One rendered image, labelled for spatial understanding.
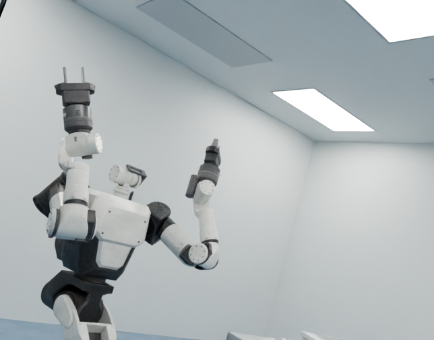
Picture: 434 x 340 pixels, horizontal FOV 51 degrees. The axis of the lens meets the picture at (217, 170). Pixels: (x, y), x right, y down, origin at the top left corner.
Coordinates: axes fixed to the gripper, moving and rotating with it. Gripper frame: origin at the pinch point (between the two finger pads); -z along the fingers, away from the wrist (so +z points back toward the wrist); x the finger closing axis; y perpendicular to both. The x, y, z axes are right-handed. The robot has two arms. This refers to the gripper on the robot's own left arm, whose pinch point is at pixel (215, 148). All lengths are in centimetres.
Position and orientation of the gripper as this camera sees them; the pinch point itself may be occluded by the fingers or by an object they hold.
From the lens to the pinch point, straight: 198.5
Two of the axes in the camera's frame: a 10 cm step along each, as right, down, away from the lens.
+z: -2.1, 8.2, -5.3
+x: -1.1, -5.5, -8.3
